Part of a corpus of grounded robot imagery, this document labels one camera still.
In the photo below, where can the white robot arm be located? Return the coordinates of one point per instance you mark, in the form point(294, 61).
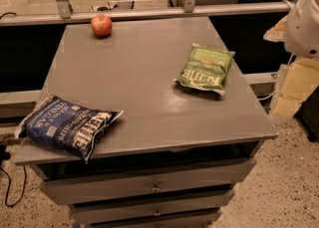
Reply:
point(301, 36)

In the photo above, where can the green jalapeno chip bag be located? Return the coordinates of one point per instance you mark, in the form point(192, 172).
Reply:
point(206, 69)

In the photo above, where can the blue salt vinegar chip bag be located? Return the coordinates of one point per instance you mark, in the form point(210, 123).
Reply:
point(66, 126)

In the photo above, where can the red apple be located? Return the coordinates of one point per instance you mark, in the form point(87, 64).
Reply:
point(101, 25)

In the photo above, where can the middle cabinet drawer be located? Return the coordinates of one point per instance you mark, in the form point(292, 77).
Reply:
point(151, 207)

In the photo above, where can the cabinet drawer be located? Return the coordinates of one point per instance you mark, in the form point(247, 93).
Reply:
point(148, 181)
point(151, 207)
point(165, 221)

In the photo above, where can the bottom cabinet drawer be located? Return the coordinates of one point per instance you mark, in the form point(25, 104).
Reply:
point(165, 221)

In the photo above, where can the top cabinet drawer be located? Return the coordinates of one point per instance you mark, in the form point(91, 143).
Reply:
point(148, 181)

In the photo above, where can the grey metal railing frame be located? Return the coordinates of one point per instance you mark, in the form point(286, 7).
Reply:
point(66, 15)

